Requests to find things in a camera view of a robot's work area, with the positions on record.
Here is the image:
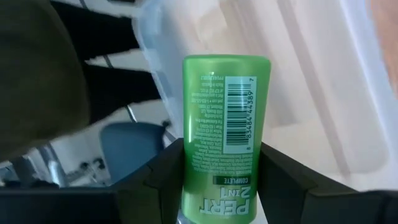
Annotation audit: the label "grey metal stand legs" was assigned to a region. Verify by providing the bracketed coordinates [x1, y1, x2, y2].
[9, 142, 106, 188]

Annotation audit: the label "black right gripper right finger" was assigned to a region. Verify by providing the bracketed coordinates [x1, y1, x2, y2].
[257, 142, 398, 224]

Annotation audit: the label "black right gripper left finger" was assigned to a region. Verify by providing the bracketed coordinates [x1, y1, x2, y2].
[0, 138, 187, 224]

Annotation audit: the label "person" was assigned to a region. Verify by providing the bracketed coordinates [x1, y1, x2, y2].
[0, 0, 162, 162]

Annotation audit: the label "clear plastic bin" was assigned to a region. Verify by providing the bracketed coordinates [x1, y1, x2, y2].
[133, 0, 398, 192]

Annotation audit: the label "blue chair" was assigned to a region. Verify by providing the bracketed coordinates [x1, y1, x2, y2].
[99, 121, 166, 184]

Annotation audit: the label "green Pert shampoo bottle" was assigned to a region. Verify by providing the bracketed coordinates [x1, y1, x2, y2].
[181, 54, 272, 224]

